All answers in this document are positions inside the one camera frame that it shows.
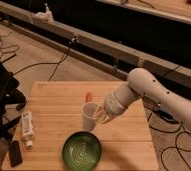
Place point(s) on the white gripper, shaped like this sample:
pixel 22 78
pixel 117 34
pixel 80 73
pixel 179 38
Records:
pixel 116 103

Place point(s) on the white ceramic cup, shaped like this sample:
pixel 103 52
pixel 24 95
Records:
pixel 88 120

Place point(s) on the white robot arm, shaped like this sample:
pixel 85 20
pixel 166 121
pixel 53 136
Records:
pixel 142 84

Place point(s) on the green ceramic bowl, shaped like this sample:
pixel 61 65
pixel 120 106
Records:
pixel 81 151

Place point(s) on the white tube with label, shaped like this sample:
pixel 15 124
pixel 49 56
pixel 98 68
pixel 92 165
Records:
pixel 27 129

